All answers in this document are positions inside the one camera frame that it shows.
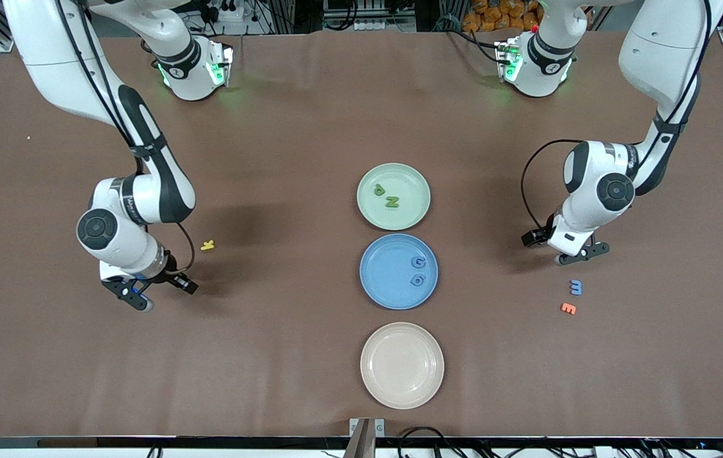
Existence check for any light green plate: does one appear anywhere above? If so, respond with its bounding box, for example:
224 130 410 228
356 163 432 231

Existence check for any blue plate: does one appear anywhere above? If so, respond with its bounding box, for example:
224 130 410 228
360 233 439 310

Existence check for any beige plate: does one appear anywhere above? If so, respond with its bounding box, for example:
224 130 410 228
360 322 445 410

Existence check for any orange objects heap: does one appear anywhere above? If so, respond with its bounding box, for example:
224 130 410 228
462 0 544 34

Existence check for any white power strip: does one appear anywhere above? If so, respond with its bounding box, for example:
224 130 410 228
199 0 246 24

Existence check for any grey metal equipment rack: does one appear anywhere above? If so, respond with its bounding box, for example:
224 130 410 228
323 0 416 32

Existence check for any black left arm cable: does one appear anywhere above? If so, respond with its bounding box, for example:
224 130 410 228
520 140 588 233

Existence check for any metal table edge bracket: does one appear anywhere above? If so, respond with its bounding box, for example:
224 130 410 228
344 417 386 458

